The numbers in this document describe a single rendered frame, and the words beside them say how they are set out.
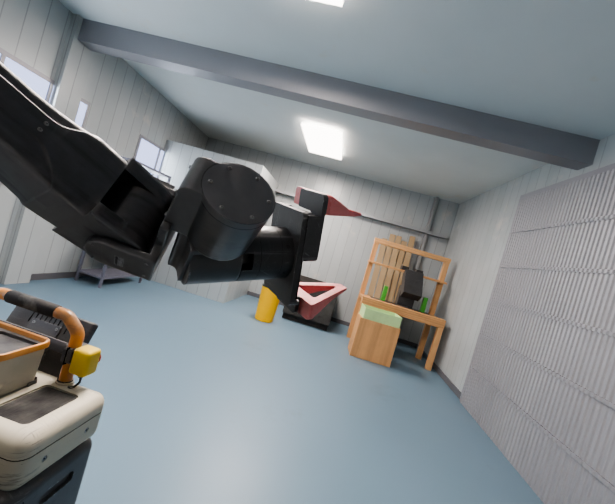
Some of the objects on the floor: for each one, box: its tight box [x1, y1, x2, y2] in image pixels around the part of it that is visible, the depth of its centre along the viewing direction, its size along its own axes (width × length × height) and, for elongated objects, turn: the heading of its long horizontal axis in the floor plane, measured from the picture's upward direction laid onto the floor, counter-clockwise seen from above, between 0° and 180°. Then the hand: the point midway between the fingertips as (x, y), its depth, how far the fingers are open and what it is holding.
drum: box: [255, 283, 279, 323], centre depth 545 cm, size 36×36×57 cm
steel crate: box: [282, 275, 338, 331], centre depth 639 cm, size 94×111×76 cm
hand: (345, 251), depth 41 cm, fingers open, 9 cm apart
